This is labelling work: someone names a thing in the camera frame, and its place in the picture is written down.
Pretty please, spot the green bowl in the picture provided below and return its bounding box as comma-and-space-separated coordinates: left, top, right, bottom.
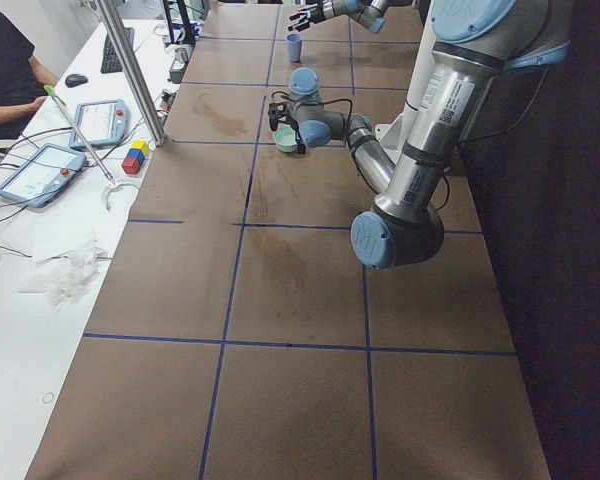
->
272, 125, 298, 153

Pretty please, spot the blue teach pendant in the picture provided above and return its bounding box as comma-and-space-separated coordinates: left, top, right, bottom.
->
0, 143, 87, 208
74, 99, 129, 149

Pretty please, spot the near blue teach pendant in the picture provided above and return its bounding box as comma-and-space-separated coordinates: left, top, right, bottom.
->
0, 143, 87, 208

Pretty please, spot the blue plastic cup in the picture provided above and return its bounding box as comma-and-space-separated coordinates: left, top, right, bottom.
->
286, 33, 303, 63

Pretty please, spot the black keyboard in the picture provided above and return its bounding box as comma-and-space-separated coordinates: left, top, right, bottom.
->
100, 27, 135, 74

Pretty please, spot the steel cylinder weight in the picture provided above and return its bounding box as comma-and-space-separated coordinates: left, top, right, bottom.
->
174, 44, 193, 64

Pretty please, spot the green handled reacher stick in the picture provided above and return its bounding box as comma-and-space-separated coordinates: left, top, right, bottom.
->
44, 84, 140, 211

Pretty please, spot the yellow block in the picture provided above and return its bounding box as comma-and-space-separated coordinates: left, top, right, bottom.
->
130, 140, 150, 157

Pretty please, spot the person in black shirt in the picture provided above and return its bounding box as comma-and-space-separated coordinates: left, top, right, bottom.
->
0, 12, 59, 139

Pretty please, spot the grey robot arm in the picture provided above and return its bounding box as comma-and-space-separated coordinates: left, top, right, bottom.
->
268, 0, 574, 269
287, 0, 391, 34

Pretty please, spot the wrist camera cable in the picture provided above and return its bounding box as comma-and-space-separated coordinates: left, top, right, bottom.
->
268, 87, 356, 121

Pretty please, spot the red blue block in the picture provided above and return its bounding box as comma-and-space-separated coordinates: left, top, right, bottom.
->
121, 148, 145, 175

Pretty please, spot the crumpled white tissue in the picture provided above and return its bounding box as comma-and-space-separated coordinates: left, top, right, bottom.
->
16, 227, 111, 309

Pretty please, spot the far blue teach pendant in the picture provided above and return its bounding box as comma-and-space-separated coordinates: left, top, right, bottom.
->
74, 99, 129, 149

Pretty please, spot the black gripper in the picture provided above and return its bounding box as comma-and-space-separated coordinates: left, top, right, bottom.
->
289, 1, 336, 31
268, 99, 306, 154

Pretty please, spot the black computer mouse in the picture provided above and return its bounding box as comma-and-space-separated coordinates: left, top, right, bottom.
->
64, 74, 89, 88

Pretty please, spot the aluminium frame post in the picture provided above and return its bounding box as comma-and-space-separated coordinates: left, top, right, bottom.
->
95, 0, 167, 147

